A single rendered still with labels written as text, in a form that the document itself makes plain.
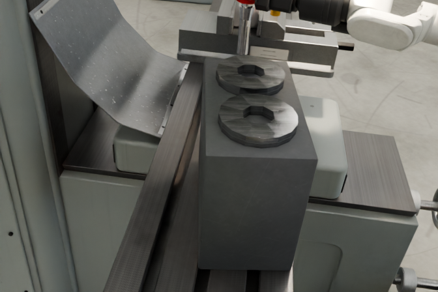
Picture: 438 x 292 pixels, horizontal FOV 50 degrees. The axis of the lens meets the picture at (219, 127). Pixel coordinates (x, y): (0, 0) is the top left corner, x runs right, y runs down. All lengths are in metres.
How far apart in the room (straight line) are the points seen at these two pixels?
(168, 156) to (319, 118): 0.45
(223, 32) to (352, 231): 0.51
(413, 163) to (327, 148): 1.51
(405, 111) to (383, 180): 1.80
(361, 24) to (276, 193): 0.41
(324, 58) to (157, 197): 0.52
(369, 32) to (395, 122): 1.94
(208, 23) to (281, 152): 0.62
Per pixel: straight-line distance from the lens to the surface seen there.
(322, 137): 1.05
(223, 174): 0.50
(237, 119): 0.52
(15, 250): 1.23
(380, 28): 0.85
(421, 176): 2.44
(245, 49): 0.97
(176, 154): 0.78
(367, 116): 2.76
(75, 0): 1.03
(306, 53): 1.04
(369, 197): 1.08
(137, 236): 0.65
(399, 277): 1.23
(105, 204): 1.12
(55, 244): 1.22
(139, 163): 1.02
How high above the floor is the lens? 1.43
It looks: 36 degrees down
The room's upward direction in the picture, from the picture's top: 5 degrees clockwise
